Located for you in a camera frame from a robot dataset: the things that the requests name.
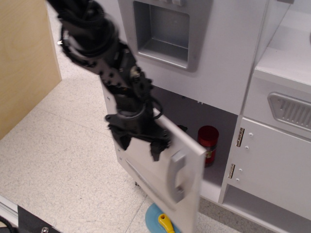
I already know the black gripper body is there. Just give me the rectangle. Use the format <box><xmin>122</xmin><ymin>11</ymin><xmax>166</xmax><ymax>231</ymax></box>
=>
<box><xmin>105</xmin><ymin>109</ymin><xmax>170</xmax><ymax>143</ymax></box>

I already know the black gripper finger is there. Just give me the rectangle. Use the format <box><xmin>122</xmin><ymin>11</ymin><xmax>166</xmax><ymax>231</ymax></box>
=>
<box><xmin>150</xmin><ymin>142</ymin><xmax>169</xmax><ymax>161</ymax></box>
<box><xmin>112</xmin><ymin>130</ymin><xmax>132</xmax><ymax>150</ymax></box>

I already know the white low fridge door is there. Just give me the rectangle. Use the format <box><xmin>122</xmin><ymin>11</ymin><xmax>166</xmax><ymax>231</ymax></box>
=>
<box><xmin>103</xmin><ymin>82</ymin><xmax>207</xmax><ymax>233</ymax></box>

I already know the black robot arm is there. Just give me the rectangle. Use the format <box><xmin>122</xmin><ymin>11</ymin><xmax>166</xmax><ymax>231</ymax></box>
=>
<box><xmin>50</xmin><ymin>0</ymin><xmax>170</xmax><ymax>161</ymax></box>

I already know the white toy fridge cabinet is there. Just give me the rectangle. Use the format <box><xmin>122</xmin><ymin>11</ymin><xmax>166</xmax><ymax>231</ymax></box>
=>
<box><xmin>100</xmin><ymin>0</ymin><xmax>271</xmax><ymax>203</ymax></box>

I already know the red toy chili pepper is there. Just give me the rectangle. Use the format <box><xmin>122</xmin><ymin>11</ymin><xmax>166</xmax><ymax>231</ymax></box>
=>
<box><xmin>178</xmin><ymin>125</ymin><xmax>188</xmax><ymax>132</ymax></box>

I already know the red lid spice jar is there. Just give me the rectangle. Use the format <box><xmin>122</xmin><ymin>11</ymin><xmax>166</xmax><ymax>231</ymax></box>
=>
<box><xmin>197</xmin><ymin>126</ymin><xmax>219</xmax><ymax>167</ymax></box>

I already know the light blue plate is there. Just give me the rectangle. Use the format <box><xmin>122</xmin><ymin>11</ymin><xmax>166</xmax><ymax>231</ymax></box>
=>
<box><xmin>145</xmin><ymin>203</ymin><xmax>163</xmax><ymax>233</ymax></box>

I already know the lower brass cabinet hinge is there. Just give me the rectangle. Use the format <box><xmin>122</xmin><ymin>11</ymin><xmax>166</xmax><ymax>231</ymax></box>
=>
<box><xmin>228</xmin><ymin>164</ymin><xmax>235</xmax><ymax>179</ymax></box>

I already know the brass cabinet hinge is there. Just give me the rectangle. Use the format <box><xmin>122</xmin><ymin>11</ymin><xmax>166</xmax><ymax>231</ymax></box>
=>
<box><xmin>236</xmin><ymin>127</ymin><xmax>245</xmax><ymax>147</ymax></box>
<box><xmin>228</xmin><ymin>164</ymin><xmax>235</xmax><ymax>179</ymax></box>

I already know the upper brass cabinet hinge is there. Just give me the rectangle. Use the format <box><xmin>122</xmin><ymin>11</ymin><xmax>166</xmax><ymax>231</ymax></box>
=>
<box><xmin>236</xmin><ymin>127</ymin><xmax>245</xmax><ymax>147</ymax></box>

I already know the silver ice dispenser recess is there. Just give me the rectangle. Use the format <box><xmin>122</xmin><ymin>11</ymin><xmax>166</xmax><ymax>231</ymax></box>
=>
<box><xmin>118</xmin><ymin>0</ymin><xmax>213</xmax><ymax>72</ymax></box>

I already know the white oven cabinet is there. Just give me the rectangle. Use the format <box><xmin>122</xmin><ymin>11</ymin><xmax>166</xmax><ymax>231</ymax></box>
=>
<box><xmin>219</xmin><ymin>0</ymin><xmax>311</xmax><ymax>233</ymax></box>

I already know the light wooden panel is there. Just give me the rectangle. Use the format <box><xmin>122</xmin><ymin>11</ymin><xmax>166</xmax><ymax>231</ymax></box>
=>
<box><xmin>0</xmin><ymin>0</ymin><xmax>61</xmax><ymax>138</ymax></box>

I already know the silver oven vent panel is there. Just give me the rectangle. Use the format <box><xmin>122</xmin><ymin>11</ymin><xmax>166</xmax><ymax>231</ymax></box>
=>
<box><xmin>267</xmin><ymin>92</ymin><xmax>311</xmax><ymax>132</ymax></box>

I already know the yellow handled utensil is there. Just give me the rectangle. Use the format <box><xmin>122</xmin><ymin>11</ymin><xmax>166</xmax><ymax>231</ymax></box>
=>
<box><xmin>158</xmin><ymin>213</ymin><xmax>175</xmax><ymax>233</ymax></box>

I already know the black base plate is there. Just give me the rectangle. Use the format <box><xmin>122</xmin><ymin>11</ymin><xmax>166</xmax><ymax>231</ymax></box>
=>
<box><xmin>17</xmin><ymin>206</ymin><xmax>60</xmax><ymax>233</ymax></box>

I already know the aluminium frame rail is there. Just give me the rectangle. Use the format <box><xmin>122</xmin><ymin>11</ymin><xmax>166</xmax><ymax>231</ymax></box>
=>
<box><xmin>0</xmin><ymin>196</ymin><xmax>18</xmax><ymax>227</ymax></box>

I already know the black braided cable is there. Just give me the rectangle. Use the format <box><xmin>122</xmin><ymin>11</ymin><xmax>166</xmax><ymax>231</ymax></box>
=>
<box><xmin>0</xmin><ymin>215</ymin><xmax>14</xmax><ymax>233</ymax></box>

